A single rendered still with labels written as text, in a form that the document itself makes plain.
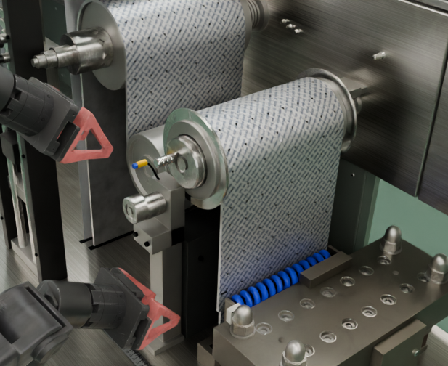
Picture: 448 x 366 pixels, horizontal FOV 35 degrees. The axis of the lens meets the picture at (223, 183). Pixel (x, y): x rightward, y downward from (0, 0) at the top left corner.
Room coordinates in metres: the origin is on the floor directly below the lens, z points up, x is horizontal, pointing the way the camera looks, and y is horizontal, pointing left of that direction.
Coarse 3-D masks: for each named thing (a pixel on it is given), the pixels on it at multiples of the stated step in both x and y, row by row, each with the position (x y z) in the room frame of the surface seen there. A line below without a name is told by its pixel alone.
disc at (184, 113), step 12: (180, 108) 0.88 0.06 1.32; (168, 120) 0.90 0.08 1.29; (180, 120) 0.87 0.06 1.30; (192, 120) 0.85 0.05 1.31; (204, 120) 0.83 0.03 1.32; (204, 132) 0.83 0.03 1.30; (216, 144) 0.81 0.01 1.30; (216, 156) 0.81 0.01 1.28; (168, 168) 0.90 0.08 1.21; (228, 180) 0.80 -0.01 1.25; (216, 192) 0.81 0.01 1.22; (204, 204) 0.83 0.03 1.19; (216, 204) 0.81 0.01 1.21
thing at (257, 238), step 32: (288, 192) 0.89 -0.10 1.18; (320, 192) 0.94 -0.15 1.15; (224, 224) 0.81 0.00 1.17; (256, 224) 0.85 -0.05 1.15; (288, 224) 0.89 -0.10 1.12; (320, 224) 0.94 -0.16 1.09; (224, 256) 0.81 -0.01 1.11; (256, 256) 0.85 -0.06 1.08; (288, 256) 0.90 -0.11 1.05; (224, 288) 0.81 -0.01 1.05
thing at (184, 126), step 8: (320, 80) 1.02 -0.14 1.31; (336, 96) 0.98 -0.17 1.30; (344, 112) 0.97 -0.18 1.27; (184, 120) 0.86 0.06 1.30; (344, 120) 0.97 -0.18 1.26; (176, 128) 0.87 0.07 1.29; (184, 128) 0.86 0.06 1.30; (192, 128) 0.84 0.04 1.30; (344, 128) 0.97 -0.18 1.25; (168, 136) 0.89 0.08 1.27; (176, 136) 0.87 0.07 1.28; (192, 136) 0.84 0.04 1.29; (200, 136) 0.83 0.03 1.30; (200, 144) 0.83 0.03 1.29; (208, 144) 0.82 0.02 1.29; (208, 152) 0.82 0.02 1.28; (208, 160) 0.82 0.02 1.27; (216, 160) 0.81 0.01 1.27; (208, 168) 0.82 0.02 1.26; (216, 168) 0.81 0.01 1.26; (208, 176) 0.82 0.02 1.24; (216, 176) 0.81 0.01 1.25; (208, 184) 0.82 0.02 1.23; (216, 184) 0.81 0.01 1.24; (192, 192) 0.84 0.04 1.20; (200, 192) 0.83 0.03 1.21; (208, 192) 0.81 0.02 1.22
